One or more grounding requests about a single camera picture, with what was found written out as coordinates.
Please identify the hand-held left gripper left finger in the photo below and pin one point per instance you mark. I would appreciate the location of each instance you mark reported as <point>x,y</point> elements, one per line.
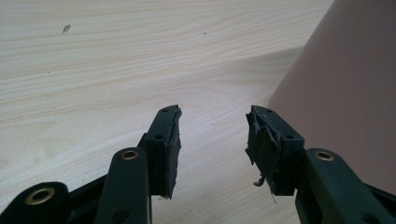
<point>162,155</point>

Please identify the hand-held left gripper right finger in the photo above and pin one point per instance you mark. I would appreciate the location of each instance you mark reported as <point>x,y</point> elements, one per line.
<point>280,155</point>

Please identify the pink storage box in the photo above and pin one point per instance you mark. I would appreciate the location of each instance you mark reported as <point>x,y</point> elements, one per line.
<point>348,93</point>

